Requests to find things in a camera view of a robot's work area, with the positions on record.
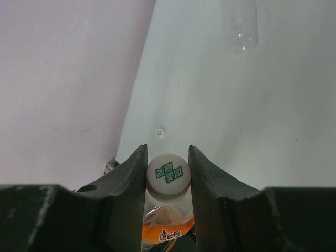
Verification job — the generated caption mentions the white green-print bottle cap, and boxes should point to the white green-print bottle cap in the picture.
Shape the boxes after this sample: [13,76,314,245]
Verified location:
[156,128,166,139]

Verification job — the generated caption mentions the white orange-bottle cap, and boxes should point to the white orange-bottle cap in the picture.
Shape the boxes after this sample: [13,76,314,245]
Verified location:
[146,154,191,202]

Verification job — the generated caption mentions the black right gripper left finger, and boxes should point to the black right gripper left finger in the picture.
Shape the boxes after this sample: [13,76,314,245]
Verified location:
[1,145,148,251]

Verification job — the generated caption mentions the clear unlabelled plastic bottle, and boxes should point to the clear unlabelled plastic bottle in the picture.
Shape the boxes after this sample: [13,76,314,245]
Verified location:
[223,0,258,54]

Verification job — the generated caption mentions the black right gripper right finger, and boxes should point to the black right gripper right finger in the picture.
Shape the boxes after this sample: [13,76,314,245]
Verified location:
[188,146,335,251]

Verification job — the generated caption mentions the orange label tea bottle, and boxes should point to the orange label tea bottle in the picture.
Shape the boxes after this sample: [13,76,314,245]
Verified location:
[141,153,196,252]

